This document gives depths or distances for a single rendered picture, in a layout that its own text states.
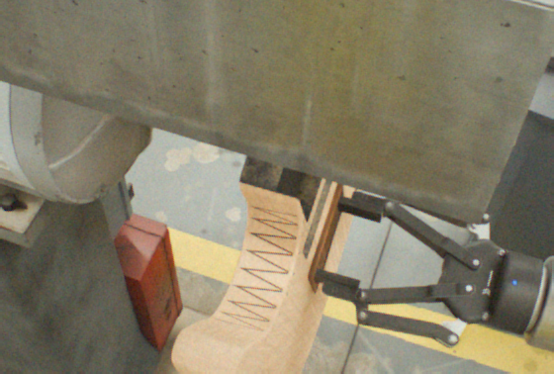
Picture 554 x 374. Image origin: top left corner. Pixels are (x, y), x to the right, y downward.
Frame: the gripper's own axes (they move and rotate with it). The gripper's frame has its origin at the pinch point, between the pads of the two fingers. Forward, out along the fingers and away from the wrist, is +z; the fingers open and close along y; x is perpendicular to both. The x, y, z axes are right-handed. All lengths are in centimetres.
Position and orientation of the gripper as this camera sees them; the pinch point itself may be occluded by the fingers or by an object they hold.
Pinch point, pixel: (330, 238)
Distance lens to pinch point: 73.5
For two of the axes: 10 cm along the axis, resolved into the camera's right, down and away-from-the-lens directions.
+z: -9.5, -2.7, 1.6
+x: -0.6, -3.5, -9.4
